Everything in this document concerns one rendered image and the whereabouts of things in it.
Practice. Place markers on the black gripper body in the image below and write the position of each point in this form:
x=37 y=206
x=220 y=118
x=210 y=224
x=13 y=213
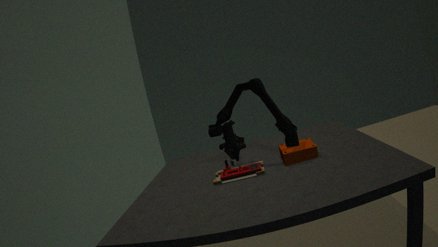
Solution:
x=230 y=143

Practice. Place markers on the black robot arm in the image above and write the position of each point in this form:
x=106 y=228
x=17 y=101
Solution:
x=256 y=86

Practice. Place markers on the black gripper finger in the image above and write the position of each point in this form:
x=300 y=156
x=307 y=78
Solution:
x=236 y=154
x=229 y=153

